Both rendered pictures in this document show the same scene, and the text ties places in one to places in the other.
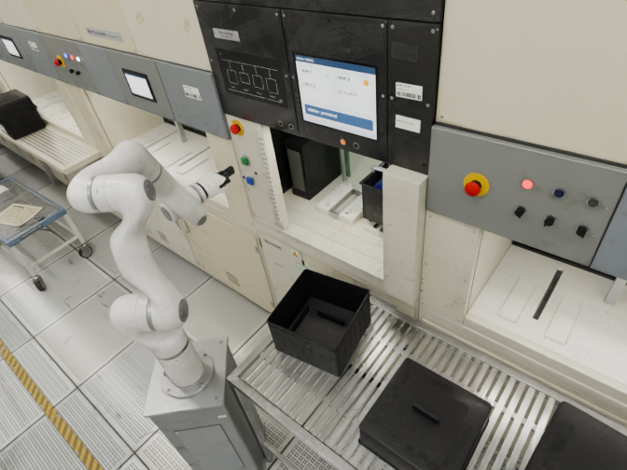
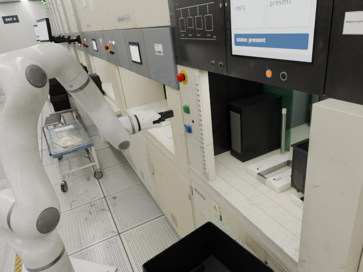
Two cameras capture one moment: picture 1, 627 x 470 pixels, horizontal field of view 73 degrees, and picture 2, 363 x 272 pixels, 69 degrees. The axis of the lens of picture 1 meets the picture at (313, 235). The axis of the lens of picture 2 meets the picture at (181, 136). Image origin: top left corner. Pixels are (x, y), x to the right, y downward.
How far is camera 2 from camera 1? 71 cm
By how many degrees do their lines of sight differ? 25
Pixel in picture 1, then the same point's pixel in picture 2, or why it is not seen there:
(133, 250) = (9, 137)
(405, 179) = (349, 112)
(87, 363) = not seen: hidden behind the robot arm
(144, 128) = (150, 100)
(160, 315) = (16, 216)
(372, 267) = (289, 244)
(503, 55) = not seen: outside the picture
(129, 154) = (46, 50)
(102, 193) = not seen: outside the picture
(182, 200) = (105, 119)
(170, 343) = (34, 253)
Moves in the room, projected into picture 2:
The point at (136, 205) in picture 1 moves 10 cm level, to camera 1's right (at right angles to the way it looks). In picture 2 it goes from (12, 85) to (44, 83)
